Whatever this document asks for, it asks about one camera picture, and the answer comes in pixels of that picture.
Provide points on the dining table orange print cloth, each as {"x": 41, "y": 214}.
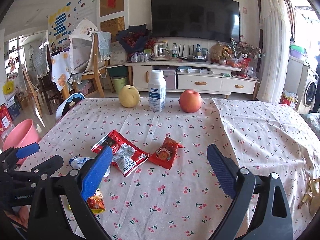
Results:
{"x": 61, "y": 72}

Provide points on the white curtain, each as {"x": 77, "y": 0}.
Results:
{"x": 275, "y": 24}

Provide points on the light wooden chair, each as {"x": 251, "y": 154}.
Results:
{"x": 90, "y": 52}

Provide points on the black flat television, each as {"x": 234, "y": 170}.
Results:
{"x": 217, "y": 20}

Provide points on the blue white stool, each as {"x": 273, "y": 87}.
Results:
{"x": 68, "y": 104}

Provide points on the pink plastic bucket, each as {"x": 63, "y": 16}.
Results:
{"x": 19, "y": 136}

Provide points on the red cartoon couple packet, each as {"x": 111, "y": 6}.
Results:
{"x": 164, "y": 156}

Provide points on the red torn snack wrapper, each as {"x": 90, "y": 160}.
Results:
{"x": 126, "y": 156}

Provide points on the yellow snack packet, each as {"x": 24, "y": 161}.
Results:
{"x": 96, "y": 202}

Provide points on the red apple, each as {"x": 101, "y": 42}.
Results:
{"x": 190, "y": 101}

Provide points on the pink storage box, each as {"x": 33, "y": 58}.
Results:
{"x": 169, "y": 75}

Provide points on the white washing machine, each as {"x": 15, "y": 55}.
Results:
{"x": 307, "y": 90}

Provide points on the yellow pear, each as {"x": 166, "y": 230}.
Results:
{"x": 129, "y": 96}

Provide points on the dark flower bouquet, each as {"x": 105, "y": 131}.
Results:
{"x": 134, "y": 38}

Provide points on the red gift bags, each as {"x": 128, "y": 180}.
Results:
{"x": 5, "y": 119}

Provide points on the white tv cabinet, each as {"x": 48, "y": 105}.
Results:
{"x": 206, "y": 78}

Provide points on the crushed white blue milk carton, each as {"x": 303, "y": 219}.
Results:
{"x": 80, "y": 161}

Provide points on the cherry print tablecloth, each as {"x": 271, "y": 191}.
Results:
{"x": 186, "y": 201}

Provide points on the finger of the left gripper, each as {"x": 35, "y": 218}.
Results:
{"x": 23, "y": 152}

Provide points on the white milk bottle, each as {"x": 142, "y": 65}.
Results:
{"x": 157, "y": 90}

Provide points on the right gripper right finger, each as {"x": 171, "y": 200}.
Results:
{"x": 271, "y": 218}

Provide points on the green trash bin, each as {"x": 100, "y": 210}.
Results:
{"x": 119, "y": 82}

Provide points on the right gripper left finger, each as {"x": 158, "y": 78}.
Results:
{"x": 81, "y": 184}

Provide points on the dark wooden chair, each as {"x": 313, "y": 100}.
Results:
{"x": 43, "y": 65}

